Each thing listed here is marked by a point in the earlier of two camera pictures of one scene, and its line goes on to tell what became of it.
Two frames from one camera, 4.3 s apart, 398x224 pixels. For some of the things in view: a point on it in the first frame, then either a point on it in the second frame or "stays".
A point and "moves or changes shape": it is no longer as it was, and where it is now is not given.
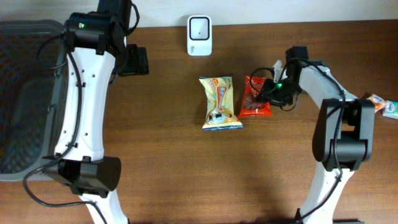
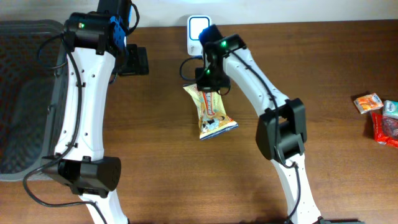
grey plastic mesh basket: [33, 84] stays
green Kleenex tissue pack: [390, 109] stays
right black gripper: [267, 90] → [211, 83]
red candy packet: [252, 105] → [385, 129]
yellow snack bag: [221, 114] moves or changes shape
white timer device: [199, 35] stays
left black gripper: [137, 60] stays
